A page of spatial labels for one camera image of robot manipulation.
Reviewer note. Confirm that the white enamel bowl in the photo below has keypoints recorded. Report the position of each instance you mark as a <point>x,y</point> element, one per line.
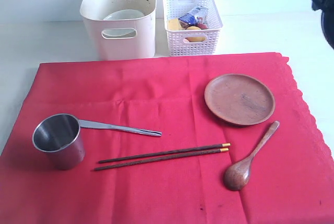
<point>122,15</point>

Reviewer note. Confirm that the yellow cheese wedge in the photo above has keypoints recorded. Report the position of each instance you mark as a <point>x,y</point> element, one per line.
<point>174,25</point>

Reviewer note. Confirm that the blue white milk carton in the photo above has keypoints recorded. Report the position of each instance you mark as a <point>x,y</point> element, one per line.
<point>196,15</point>

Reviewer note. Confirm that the red sausage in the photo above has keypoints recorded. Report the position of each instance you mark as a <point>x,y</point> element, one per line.
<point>202,26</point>

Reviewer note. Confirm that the yellow lemon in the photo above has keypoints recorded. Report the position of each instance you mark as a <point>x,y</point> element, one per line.
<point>196,38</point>

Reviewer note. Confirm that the steel table knife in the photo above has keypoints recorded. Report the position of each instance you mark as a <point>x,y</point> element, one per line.
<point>99,125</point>

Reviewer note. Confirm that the brown wooden plate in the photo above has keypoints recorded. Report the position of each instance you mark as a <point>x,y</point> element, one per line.
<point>239,99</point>

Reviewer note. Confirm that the stainless steel cup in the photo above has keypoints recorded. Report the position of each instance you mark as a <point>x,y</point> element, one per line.
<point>59,137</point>

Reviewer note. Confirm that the brown wooden spoon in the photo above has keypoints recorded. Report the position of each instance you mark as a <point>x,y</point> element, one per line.
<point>237,175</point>

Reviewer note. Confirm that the cream plastic bin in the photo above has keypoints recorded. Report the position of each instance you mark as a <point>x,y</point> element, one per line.
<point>143,45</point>

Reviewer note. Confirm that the white perforated plastic basket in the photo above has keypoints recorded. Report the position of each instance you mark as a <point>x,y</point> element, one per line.
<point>174,9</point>

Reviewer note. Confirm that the upper brown wooden chopstick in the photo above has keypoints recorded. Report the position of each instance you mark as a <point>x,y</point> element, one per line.
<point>170,152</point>

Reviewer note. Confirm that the brown wooden chopstick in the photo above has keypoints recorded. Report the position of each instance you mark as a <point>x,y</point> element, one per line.
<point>170,152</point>
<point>165,158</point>

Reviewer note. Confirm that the lower brown wooden chopstick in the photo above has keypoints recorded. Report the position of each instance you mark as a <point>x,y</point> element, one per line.
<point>165,158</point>

